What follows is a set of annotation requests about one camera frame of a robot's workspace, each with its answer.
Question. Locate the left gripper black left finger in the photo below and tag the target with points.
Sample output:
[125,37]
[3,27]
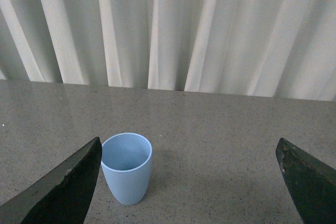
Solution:
[63,195]

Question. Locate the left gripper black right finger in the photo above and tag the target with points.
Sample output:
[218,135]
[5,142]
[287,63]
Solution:
[310,182]

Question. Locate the light blue plastic cup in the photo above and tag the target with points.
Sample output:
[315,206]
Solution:
[126,164]

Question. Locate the white pleated curtain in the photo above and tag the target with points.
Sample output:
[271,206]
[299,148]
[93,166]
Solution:
[269,48]

